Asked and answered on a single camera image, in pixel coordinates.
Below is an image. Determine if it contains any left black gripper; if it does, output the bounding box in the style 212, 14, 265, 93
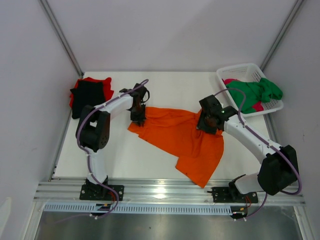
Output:
130, 103, 147, 127

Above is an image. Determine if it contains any orange t shirt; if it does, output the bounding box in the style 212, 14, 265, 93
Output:
128, 106, 224, 188

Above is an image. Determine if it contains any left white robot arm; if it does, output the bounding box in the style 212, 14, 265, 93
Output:
75, 79, 150, 200

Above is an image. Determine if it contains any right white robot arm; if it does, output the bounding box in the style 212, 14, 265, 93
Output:
197, 95, 302, 202

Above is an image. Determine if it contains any red folded t shirt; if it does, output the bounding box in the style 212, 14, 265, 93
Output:
69, 77, 114, 108

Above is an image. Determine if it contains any pink t shirt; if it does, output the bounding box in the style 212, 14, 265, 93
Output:
223, 78, 264, 114

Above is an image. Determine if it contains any black folded t shirt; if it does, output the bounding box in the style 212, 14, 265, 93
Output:
70, 80, 106, 119

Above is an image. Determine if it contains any green t shirt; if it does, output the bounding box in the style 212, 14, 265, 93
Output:
223, 77, 283, 114

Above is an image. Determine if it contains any white plastic basket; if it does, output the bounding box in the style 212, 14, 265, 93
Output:
216, 63, 284, 118

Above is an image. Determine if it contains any aluminium mounting rail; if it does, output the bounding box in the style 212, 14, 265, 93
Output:
33, 177, 306, 207

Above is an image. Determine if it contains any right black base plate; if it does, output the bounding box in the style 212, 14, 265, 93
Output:
207, 186, 259, 204

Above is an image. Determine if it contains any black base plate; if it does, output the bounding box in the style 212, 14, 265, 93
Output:
79, 179, 125, 201
207, 186, 259, 204

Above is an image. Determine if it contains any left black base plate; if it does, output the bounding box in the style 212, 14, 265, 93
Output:
79, 179, 125, 201

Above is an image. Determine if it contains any white slotted cable duct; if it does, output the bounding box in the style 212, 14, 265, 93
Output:
43, 202, 233, 216

